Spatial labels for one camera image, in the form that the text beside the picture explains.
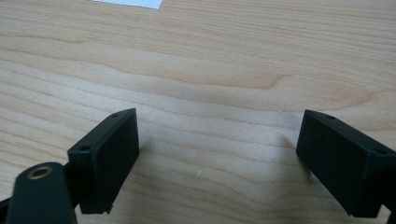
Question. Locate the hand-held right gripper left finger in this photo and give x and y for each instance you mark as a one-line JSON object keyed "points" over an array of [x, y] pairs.
{"points": [[102, 165]]}

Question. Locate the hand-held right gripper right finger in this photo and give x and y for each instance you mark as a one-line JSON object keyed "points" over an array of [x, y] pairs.
{"points": [[342, 165]]}

